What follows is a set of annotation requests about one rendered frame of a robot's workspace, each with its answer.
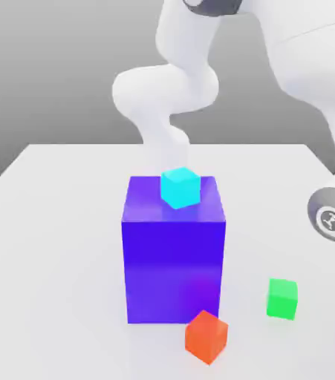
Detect small cyan cube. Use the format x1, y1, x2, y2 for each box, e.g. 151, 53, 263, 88
160, 166, 201, 210

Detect small orange cube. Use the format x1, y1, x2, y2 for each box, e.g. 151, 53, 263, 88
184, 309, 230, 366

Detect small green cube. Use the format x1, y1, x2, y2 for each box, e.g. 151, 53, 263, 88
266, 278, 299, 321

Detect large blue box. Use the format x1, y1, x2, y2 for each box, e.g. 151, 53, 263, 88
120, 175, 227, 325

